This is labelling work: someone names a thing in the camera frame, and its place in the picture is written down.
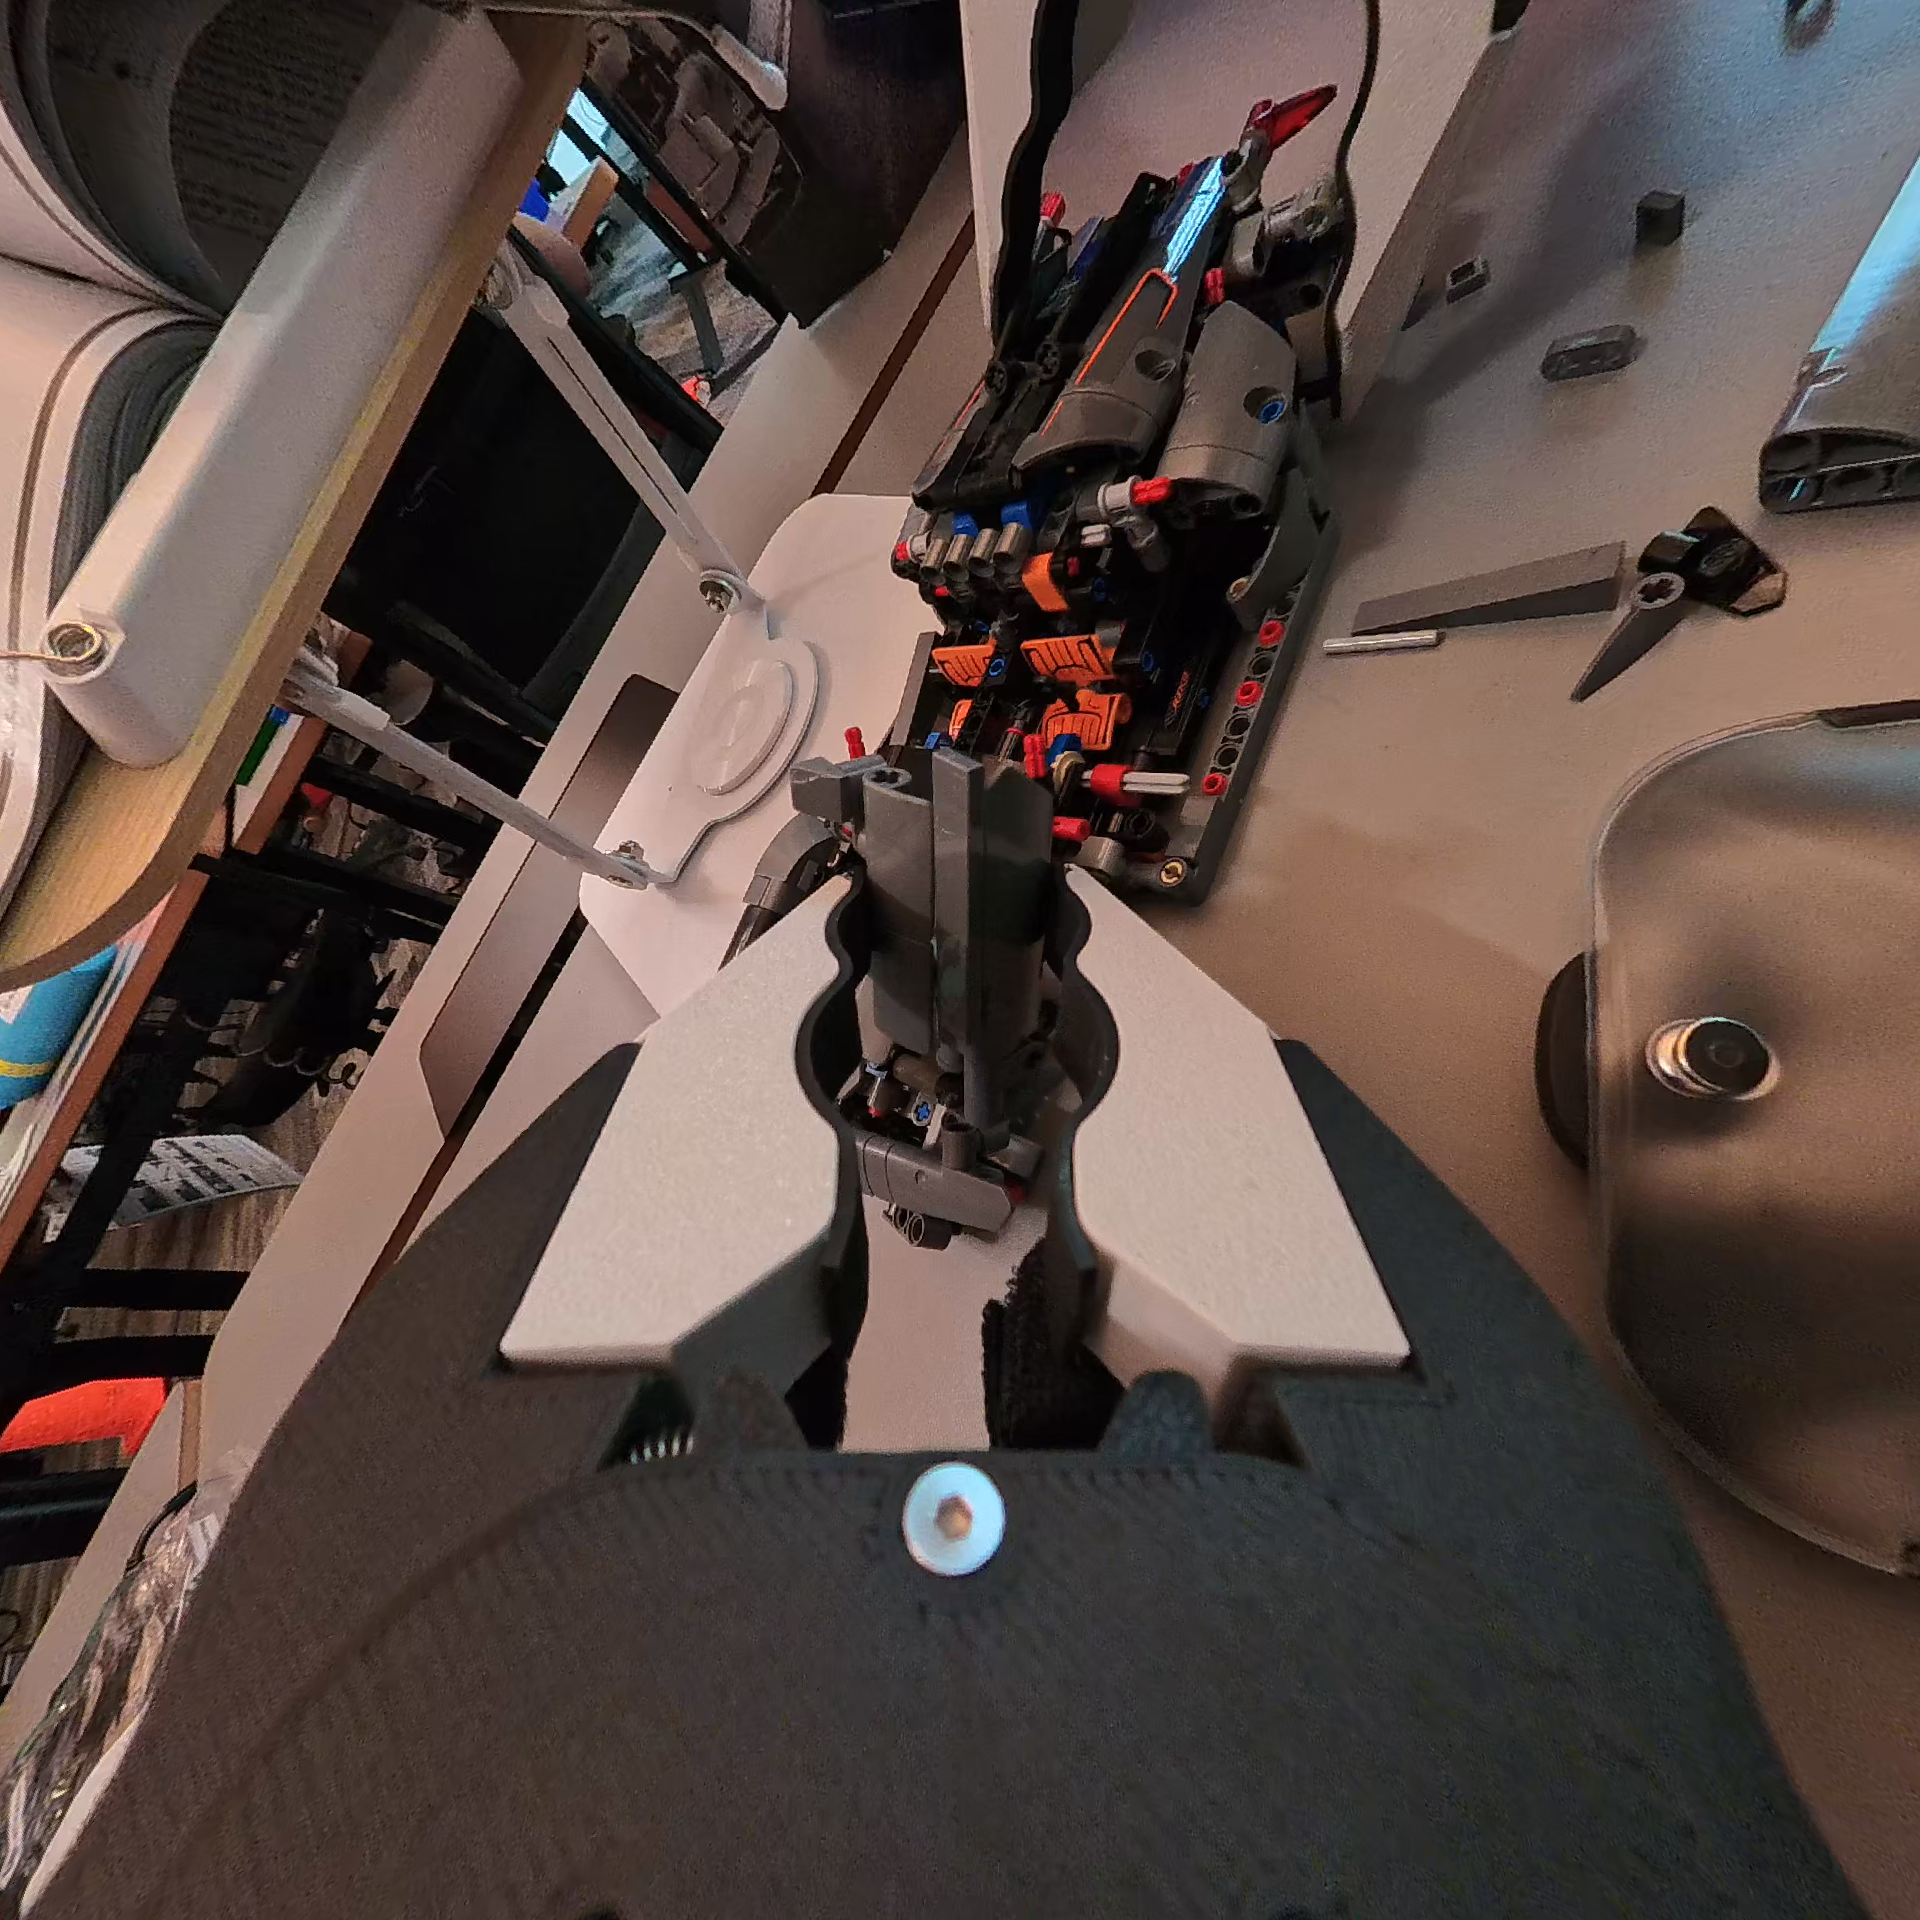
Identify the clear plastic bag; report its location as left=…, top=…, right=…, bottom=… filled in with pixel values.
left=0, top=1480, right=231, bottom=1891

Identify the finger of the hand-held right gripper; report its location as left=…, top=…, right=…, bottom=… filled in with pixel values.
left=958, top=0, right=1081, bottom=359
left=1302, top=0, right=1529, bottom=425

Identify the lego car model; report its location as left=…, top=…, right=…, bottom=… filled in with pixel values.
left=726, top=82, right=1342, bottom=1253

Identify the printed paper sheet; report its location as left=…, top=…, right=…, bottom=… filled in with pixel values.
left=79, top=1132, right=306, bottom=1234

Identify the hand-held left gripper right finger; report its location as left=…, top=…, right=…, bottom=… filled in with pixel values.
left=981, top=864, right=1417, bottom=1452

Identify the light blue bottle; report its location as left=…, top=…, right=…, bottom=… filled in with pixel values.
left=0, top=937, right=130, bottom=1118

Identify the orange box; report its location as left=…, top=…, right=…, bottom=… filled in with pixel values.
left=0, top=1372, right=167, bottom=1455

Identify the black metal rack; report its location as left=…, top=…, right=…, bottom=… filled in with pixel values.
left=0, top=840, right=510, bottom=1517

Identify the grey curved lego panel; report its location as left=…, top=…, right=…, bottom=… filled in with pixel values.
left=1756, top=195, right=1920, bottom=517

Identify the wooden shelf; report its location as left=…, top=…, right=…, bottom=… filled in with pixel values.
left=0, top=634, right=371, bottom=1264

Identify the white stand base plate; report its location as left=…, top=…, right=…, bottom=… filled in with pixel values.
left=578, top=488, right=942, bottom=1035

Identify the grey lego side panel assembly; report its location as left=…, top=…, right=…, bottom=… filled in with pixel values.
left=788, top=747, right=1069, bottom=1141

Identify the white book stand ledge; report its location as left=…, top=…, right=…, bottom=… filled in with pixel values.
left=46, top=0, right=524, bottom=769

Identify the long grey lego wedge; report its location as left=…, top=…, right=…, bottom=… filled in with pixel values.
left=1351, top=542, right=1624, bottom=642

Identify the clear round disc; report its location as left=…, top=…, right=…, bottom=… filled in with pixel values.
left=678, top=656, right=820, bottom=796

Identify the black lego pin connector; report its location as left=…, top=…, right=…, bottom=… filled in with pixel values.
left=1636, top=503, right=1783, bottom=617

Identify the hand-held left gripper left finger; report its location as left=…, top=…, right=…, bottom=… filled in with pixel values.
left=499, top=870, right=872, bottom=1452

